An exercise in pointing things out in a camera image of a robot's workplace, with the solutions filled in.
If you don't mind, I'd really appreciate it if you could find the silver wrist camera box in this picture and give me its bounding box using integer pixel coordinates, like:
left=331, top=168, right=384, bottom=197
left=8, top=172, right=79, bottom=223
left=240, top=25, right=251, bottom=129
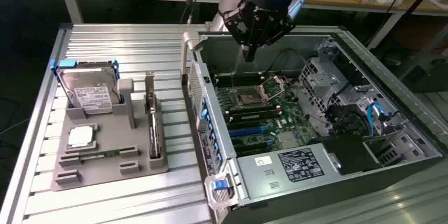
left=287, top=0, right=306, bottom=19

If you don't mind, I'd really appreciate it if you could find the black wire bundle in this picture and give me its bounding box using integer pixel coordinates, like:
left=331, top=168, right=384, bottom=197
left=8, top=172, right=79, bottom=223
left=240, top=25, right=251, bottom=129
left=326, top=104, right=368, bottom=137

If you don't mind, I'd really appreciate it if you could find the silver CPU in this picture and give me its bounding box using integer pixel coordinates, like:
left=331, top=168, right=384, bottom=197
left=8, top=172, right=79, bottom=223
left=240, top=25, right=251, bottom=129
left=67, top=126, right=96, bottom=150

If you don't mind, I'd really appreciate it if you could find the grey parts rack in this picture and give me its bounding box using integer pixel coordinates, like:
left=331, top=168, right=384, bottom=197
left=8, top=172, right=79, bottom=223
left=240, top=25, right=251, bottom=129
left=51, top=78, right=170, bottom=192

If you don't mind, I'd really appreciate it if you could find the CPU socket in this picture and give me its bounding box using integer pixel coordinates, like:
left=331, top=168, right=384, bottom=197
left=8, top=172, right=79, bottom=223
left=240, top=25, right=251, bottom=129
left=236, top=91, right=263, bottom=109

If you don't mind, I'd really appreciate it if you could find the black plastic shroud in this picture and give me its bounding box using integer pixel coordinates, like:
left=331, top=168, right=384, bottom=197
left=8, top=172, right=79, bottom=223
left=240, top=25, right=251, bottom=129
left=310, top=137, right=383, bottom=176

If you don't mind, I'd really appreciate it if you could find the open black PC case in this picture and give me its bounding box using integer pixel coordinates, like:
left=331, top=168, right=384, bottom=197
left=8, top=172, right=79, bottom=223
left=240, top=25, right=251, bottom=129
left=180, top=26, right=448, bottom=224

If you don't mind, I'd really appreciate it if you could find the silver chipset heat sink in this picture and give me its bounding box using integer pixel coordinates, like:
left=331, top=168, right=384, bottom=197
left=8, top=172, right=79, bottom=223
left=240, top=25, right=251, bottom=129
left=278, top=132, right=299, bottom=148

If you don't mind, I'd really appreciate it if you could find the silver hard disk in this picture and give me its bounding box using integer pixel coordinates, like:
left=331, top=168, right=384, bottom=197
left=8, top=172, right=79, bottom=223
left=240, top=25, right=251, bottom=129
left=58, top=68, right=119, bottom=116

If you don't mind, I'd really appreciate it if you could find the metal socket cover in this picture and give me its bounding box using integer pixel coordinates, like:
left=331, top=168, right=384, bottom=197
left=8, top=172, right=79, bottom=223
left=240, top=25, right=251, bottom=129
left=259, top=75, right=287, bottom=102

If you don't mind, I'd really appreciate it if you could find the grey power supply unit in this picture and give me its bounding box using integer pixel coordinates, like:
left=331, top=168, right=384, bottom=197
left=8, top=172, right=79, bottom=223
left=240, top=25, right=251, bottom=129
left=236, top=144, right=343, bottom=200

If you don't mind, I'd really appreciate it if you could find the grey disk bay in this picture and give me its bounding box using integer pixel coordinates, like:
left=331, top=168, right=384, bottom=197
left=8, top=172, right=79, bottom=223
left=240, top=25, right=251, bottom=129
left=362, top=129, right=422, bottom=167

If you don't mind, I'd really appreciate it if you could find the grey printed case clamp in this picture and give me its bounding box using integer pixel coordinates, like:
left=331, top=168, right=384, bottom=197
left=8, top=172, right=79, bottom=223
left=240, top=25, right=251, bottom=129
left=180, top=31, right=208, bottom=82
left=204, top=173, right=240, bottom=210

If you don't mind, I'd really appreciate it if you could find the dark equipment box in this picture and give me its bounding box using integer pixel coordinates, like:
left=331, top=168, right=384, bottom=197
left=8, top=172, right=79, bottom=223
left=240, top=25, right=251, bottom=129
left=408, top=57, right=448, bottom=94

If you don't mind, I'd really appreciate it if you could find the large brown carton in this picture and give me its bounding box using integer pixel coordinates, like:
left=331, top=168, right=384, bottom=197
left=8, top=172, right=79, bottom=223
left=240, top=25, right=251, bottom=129
left=391, top=15, right=446, bottom=51

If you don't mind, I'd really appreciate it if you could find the green RAM stick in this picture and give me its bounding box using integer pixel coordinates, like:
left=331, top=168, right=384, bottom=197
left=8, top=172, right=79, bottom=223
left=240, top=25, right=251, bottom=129
left=78, top=149, right=122, bottom=160

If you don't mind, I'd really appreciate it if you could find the black installed RAM stick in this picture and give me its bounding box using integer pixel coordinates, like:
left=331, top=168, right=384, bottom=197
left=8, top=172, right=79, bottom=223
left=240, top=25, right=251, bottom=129
left=227, top=107, right=280, bottom=124

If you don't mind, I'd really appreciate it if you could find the silver metal drive cage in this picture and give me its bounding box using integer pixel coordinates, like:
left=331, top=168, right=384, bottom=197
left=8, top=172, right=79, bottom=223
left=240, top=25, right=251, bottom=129
left=298, top=37, right=355, bottom=135

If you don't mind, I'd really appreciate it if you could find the blue wire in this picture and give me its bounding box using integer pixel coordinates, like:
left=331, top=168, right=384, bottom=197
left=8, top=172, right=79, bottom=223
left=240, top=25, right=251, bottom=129
left=366, top=102, right=384, bottom=137

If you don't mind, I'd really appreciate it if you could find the blue case latch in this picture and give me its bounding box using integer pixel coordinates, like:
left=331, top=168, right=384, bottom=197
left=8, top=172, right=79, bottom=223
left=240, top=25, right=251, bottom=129
left=212, top=179, right=230, bottom=192

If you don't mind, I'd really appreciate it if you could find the blue expansion slot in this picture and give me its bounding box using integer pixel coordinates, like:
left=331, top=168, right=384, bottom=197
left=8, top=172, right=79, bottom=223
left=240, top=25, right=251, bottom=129
left=230, top=126, right=267, bottom=137

